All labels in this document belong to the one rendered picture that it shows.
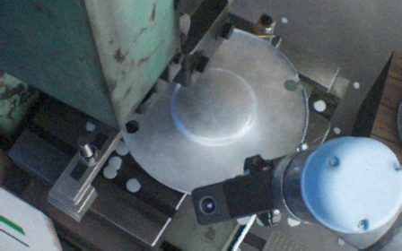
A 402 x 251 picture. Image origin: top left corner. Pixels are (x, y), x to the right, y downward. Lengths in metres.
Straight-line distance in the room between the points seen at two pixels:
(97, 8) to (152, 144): 0.46
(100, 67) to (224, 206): 0.26
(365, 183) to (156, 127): 0.44
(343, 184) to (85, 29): 0.21
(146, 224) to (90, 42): 0.49
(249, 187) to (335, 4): 1.48
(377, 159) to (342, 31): 1.53
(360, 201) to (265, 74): 0.46
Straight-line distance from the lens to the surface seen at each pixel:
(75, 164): 0.79
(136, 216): 0.80
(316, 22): 1.90
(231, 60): 0.82
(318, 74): 1.00
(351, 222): 0.38
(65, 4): 0.32
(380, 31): 1.96
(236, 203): 0.57
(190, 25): 0.62
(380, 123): 1.33
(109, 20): 0.34
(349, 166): 0.38
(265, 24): 0.85
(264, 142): 0.76
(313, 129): 0.79
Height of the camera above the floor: 1.48
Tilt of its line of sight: 64 degrees down
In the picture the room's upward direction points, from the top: 2 degrees clockwise
